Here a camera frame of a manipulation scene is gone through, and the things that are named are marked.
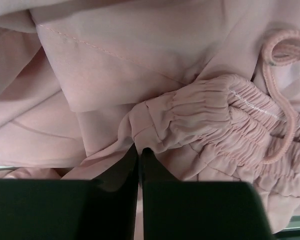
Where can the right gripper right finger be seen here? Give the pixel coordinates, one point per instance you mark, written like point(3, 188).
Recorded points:
point(198, 210)

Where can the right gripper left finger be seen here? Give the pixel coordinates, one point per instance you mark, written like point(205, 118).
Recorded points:
point(103, 208)

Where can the pink trousers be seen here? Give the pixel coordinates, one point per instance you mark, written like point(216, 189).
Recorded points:
point(211, 86)

